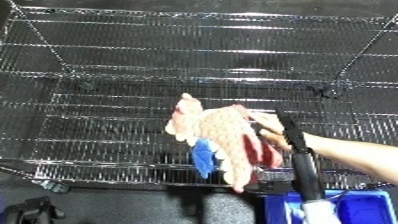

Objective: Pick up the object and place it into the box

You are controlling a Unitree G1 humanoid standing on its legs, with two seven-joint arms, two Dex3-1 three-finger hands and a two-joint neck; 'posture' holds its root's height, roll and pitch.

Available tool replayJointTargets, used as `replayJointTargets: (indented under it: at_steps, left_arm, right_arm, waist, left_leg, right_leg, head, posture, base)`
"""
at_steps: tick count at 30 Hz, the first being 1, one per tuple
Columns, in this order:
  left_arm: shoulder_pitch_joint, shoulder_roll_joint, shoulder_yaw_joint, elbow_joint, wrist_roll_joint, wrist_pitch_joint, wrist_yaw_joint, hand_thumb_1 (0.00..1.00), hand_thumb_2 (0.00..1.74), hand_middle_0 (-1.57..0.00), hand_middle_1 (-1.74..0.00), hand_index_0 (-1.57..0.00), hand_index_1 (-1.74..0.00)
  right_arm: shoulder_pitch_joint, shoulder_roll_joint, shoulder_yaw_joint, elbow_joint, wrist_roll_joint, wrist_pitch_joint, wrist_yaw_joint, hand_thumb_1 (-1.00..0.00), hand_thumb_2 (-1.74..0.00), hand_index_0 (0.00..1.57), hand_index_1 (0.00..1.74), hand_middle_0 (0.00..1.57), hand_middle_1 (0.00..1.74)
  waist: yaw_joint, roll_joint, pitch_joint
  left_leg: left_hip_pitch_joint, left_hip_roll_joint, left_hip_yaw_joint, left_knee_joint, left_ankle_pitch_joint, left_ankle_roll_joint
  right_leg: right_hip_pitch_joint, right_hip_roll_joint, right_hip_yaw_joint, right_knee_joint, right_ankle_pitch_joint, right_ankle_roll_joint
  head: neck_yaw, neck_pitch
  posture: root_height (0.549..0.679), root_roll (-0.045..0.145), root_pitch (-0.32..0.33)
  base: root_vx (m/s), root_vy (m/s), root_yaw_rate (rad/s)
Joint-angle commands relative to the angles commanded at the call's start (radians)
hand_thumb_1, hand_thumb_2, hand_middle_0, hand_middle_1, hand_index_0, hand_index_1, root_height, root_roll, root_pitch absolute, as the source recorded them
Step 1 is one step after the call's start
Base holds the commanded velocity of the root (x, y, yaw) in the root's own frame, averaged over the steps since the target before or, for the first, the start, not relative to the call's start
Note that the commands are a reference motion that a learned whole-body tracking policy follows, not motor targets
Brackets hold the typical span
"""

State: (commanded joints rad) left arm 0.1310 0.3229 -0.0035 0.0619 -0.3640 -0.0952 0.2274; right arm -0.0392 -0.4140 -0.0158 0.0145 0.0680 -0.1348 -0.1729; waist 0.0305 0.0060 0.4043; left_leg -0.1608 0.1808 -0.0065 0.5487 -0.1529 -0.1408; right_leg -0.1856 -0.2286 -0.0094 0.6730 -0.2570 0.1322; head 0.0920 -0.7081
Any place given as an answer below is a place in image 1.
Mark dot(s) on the pink yellow plush toy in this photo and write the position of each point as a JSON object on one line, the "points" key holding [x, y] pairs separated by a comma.
{"points": [[222, 133]]}

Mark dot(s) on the pale right robot arm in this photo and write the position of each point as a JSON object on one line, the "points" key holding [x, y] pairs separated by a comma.
{"points": [[321, 213]]}

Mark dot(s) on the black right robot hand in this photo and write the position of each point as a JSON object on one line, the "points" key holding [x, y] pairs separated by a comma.
{"points": [[305, 166]]}

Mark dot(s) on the person's hand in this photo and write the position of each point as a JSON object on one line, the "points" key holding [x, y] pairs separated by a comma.
{"points": [[272, 128]]}

